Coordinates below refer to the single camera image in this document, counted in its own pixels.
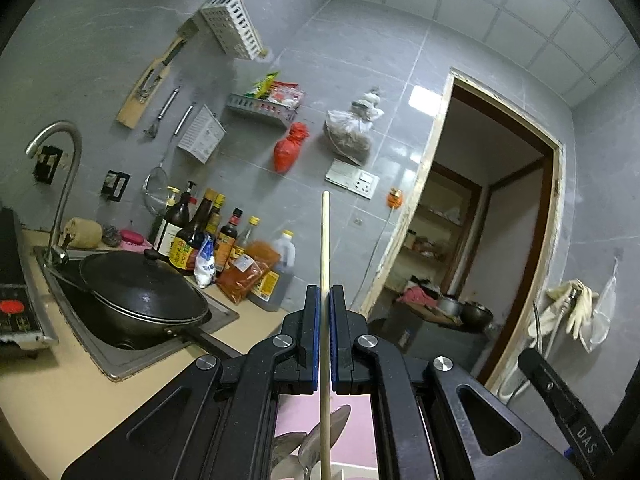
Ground yellow cap dark bottle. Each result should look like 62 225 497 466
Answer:
205 193 226 251

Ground grey wall shelf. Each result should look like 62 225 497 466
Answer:
225 92 301 128

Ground clear bag of dried goods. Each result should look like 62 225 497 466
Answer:
322 89 385 166

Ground red cloth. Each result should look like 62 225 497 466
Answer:
397 286 438 308

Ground dark metal bowl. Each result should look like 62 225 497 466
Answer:
459 300 495 326

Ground soy sauce bottle yellow label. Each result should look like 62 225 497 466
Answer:
168 188 219 276

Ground white shower hose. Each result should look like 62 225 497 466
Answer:
497 300 573 403

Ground wooden shelf unit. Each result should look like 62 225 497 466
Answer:
400 162 483 291

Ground chili powder bag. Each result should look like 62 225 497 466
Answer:
216 241 282 306

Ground beige kitchen counter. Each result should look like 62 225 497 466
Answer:
0 227 296 480

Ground wooden door frame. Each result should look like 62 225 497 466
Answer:
359 67 565 401

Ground wooden knife holder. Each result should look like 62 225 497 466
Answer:
116 15 203 130

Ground white wall socket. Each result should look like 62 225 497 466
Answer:
352 170 381 201

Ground white wall basket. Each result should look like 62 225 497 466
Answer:
200 0 266 61

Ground white hanging basket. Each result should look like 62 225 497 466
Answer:
176 104 226 163

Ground metal faucet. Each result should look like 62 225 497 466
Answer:
25 121 83 266

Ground green yellow snack packet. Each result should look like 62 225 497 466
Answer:
244 71 280 98

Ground wire mesh strainer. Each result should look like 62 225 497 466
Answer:
142 102 197 211

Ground black wok with lid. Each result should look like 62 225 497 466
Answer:
50 247 246 361

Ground grey cabinet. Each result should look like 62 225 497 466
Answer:
367 300 493 381

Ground wooden chopstick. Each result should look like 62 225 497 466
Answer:
320 191 332 480

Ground dark sauce bottle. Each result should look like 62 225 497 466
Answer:
152 181 198 261

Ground white wall switch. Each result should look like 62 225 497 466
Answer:
325 158 360 187

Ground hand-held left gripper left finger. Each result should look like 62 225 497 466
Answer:
60 284 321 480

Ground clear bottle yellow cap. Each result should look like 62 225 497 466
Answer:
232 216 262 261

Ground red plastic bag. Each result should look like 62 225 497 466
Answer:
272 121 309 174

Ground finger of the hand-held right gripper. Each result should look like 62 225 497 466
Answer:
517 347 583 418

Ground cooking oil jug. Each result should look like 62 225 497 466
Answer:
247 230 297 312

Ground loofah sponge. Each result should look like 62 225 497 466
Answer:
62 217 103 250

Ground white salt bag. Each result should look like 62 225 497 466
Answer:
194 234 217 289

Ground metal peeler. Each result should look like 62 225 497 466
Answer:
144 87 181 140

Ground black cap sauce bottle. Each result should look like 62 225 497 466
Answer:
215 207 244 273

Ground cream rubber gloves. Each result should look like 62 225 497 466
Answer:
545 281 600 353

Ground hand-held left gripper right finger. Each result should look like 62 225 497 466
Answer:
330 285 583 480

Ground pink soap dish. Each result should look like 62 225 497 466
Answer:
117 229 151 250

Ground induction cooker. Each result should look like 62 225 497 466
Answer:
0 207 60 356

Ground red snack packet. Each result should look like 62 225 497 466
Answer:
267 80 306 108

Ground white mesh bag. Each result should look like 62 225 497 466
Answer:
582 260 618 353

